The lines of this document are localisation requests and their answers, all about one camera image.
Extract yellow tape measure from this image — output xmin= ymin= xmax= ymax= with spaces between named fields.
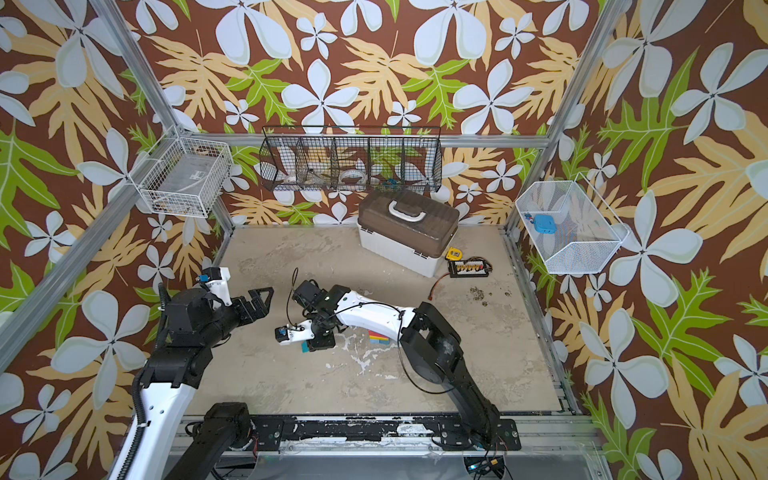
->
xmin=445 ymin=247 xmax=464 ymax=261

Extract aluminium frame post left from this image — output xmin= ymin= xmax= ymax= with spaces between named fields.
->
xmin=91 ymin=1 xmax=234 ymax=234

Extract aluminium frame post right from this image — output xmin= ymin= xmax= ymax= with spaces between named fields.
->
xmin=503 ymin=0 xmax=631 ymax=232

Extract white toolbox brown lid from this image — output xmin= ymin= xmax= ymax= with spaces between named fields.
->
xmin=357 ymin=191 xmax=460 ymax=278

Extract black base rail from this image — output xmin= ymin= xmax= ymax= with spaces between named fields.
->
xmin=251 ymin=413 xmax=520 ymax=451

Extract red rectangular block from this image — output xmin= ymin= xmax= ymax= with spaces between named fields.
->
xmin=368 ymin=330 xmax=390 ymax=340

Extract blue object in basket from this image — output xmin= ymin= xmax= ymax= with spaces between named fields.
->
xmin=533 ymin=214 xmax=557 ymax=235

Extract white wire basket left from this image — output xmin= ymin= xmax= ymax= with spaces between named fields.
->
xmin=135 ymin=137 xmax=233 ymax=218

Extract white wire basket right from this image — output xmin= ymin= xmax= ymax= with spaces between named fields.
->
xmin=515 ymin=178 xmax=630 ymax=276

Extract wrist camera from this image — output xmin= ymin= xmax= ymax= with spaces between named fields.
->
xmin=275 ymin=320 xmax=315 ymax=345
xmin=198 ymin=267 xmax=232 ymax=306

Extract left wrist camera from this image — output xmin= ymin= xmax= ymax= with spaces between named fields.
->
xmin=198 ymin=267 xmax=232 ymax=306

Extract black wire basket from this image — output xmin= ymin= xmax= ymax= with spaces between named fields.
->
xmin=256 ymin=125 xmax=444 ymax=195

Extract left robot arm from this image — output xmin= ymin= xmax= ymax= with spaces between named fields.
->
xmin=109 ymin=287 xmax=274 ymax=479

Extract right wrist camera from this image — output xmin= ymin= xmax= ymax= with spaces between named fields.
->
xmin=275 ymin=320 xmax=315 ymax=345

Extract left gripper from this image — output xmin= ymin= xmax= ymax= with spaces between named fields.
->
xmin=199 ymin=284 xmax=273 ymax=350

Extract white wire basket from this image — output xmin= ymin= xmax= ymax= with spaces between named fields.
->
xmin=135 ymin=137 xmax=233 ymax=218
xmin=515 ymin=178 xmax=630 ymax=276

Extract aluminium frame post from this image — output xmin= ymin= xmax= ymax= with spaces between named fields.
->
xmin=91 ymin=1 xmax=234 ymax=234
xmin=503 ymin=0 xmax=631 ymax=232

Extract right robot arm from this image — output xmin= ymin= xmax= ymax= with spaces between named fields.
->
xmin=275 ymin=279 xmax=500 ymax=448

